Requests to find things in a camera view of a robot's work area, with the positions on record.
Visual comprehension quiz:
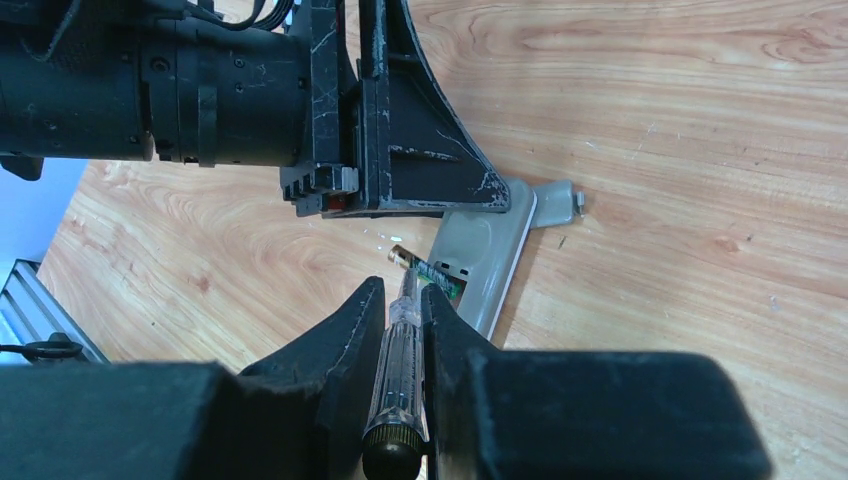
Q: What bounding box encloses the grey remote control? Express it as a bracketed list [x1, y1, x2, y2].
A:
[428, 178, 538, 340]

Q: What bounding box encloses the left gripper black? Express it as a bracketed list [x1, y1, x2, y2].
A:
[280, 1, 511, 217]

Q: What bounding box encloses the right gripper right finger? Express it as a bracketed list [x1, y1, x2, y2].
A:
[421, 287, 773, 479]

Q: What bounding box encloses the grey battery cover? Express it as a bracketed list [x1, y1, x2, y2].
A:
[530, 180, 586, 229]

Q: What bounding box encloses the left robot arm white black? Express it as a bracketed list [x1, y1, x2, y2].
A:
[1, 1, 511, 218]

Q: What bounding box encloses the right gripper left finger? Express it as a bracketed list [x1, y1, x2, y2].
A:
[1, 276, 385, 479]

